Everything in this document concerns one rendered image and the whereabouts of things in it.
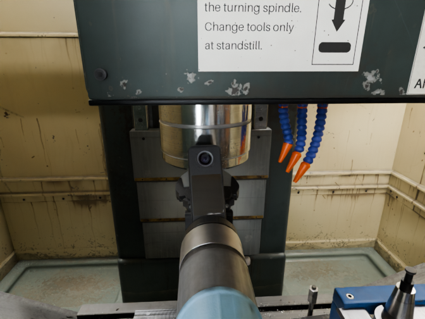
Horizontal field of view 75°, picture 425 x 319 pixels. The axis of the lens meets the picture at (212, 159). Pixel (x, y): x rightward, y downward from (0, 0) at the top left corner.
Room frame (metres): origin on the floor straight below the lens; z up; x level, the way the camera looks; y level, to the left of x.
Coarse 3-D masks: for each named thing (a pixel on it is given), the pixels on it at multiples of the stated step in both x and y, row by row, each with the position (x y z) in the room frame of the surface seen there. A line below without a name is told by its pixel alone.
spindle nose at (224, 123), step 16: (160, 112) 0.44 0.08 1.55; (176, 112) 0.41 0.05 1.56; (192, 112) 0.40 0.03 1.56; (208, 112) 0.40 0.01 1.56; (224, 112) 0.41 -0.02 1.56; (240, 112) 0.42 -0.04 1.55; (160, 128) 0.45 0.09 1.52; (176, 128) 0.41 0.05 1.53; (192, 128) 0.40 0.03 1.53; (208, 128) 0.40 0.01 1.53; (224, 128) 0.41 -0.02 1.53; (240, 128) 0.42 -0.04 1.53; (176, 144) 0.41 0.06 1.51; (192, 144) 0.40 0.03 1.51; (208, 144) 0.40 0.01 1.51; (224, 144) 0.41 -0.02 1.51; (240, 144) 0.42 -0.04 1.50; (176, 160) 0.42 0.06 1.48; (224, 160) 0.41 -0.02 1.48; (240, 160) 0.43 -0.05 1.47
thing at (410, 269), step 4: (408, 268) 0.35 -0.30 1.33; (412, 268) 0.35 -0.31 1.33; (408, 272) 0.34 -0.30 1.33; (412, 272) 0.34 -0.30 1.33; (416, 272) 0.34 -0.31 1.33; (408, 276) 0.34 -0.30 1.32; (412, 276) 0.34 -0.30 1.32; (404, 280) 0.34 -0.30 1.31; (408, 280) 0.34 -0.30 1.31; (412, 280) 0.34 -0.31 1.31; (400, 284) 0.35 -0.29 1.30; (404, 284) 0.34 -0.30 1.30; (408, 284) 0.34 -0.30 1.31; (412, 284) 0.34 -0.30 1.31; (404, 288) 0.34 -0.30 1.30; (408, 288) 0.34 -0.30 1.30; (412, 288) 0.34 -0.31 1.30
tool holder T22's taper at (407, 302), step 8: (400, 288) 0.34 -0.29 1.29; (392, 296) 0.35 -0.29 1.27; (400, 296) 0.34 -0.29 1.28; (408, 296) 0.33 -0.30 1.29; (392, 304) 0.34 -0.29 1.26; (400, 304) 0.33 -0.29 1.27; (408, 304) 0.33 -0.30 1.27; (384, 312) 0.35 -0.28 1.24; (392, 312) 0.34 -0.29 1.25; (400, 312) 0.33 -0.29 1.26; (408, 312) 0.33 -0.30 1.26
